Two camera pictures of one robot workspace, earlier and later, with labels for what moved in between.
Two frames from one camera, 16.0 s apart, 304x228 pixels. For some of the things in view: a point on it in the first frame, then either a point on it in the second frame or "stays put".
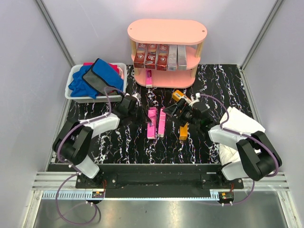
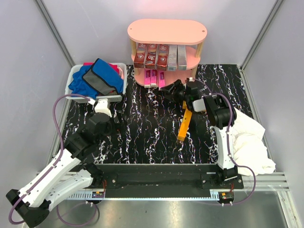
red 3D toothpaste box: x=151 y=58 stays put
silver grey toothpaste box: x=181 y=58 stays put
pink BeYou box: x=162 y=123 → x=153 y=78
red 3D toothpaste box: x=139 y=60 stays put
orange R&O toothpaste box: x=183 y=132 stays put
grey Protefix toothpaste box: x=172 y=61 stays put
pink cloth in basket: x=118 y=69 stays put
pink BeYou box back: x=148 y=78 stays put
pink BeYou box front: x=151 y=127 → x=161 y=79
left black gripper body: x=137 y=115 → x=119 y=127
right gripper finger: x=170 y=109 → x=167 y=88
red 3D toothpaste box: x=162 y=60 stays put
